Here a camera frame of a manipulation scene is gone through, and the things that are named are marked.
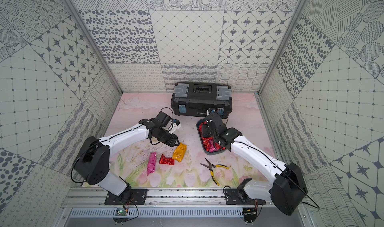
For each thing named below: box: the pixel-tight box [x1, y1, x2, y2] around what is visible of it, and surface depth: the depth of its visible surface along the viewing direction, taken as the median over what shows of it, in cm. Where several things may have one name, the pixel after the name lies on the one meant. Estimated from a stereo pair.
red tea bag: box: [158, 154, 175, 166], surface depth 85 cm
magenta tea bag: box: [146, 151, 157, 176], surface depth 83 cm
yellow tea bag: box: [172, 142, 187, 163], surface depth 88 cm
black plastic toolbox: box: [170, 82, 233, 119], surface depth 98 cm
